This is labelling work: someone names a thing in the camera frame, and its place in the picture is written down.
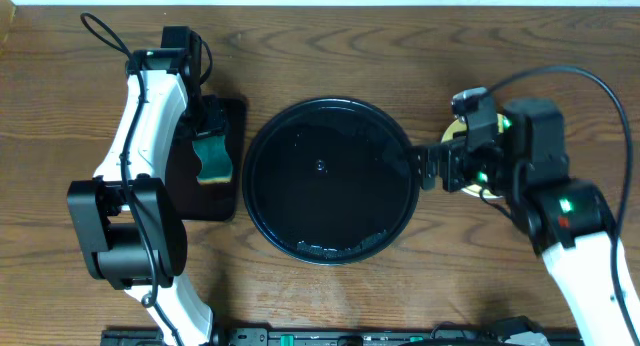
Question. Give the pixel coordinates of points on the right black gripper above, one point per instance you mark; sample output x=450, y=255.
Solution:
x=451, y=172

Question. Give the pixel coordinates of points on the green yellow sponge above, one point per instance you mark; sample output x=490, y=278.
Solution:
x=216, y=164

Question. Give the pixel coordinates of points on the light green plate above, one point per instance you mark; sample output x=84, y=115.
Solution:
x=477, y=191

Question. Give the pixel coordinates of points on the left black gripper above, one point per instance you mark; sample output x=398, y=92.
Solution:
x=211, y=124

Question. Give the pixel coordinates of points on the black rectangular tray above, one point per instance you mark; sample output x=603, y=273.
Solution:
x=207, y=202

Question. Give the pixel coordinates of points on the yellow plate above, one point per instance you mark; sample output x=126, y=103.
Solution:
x=457, y=127

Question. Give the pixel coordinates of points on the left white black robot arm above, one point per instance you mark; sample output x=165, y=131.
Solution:
x=129, y=231

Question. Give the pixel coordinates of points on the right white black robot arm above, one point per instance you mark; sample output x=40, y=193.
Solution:
x=572, y=230

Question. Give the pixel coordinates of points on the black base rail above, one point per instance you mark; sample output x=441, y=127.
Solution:
x=512, y=331

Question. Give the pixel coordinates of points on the black round tray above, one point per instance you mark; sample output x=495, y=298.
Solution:
x=328, y=181

